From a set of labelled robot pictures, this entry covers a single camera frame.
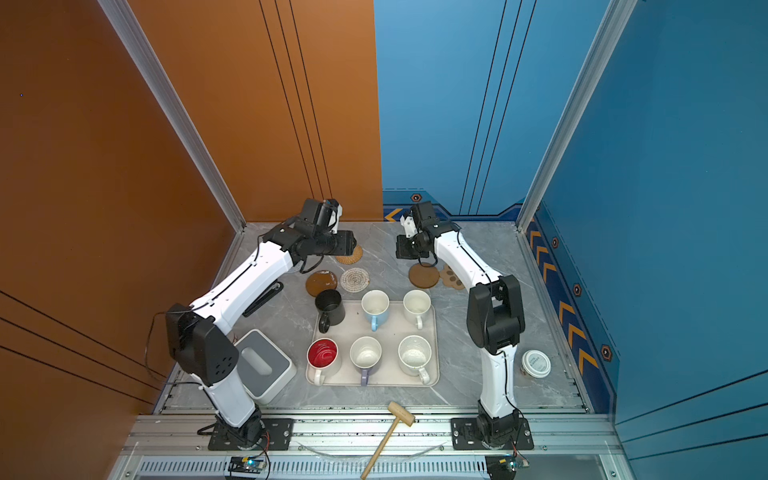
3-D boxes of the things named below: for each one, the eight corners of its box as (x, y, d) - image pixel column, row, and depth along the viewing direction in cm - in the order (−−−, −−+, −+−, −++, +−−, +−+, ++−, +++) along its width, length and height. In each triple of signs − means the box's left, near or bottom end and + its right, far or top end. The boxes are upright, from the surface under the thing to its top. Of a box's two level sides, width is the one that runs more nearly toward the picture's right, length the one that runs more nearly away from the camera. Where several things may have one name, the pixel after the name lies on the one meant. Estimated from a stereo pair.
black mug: (316, 335, 92) (310, 324, 85) (322, 302, 99) (317, 289, 93) (342, 335, 92) (338, 324, 85) (346, 302, 99) (342, 289, 93)
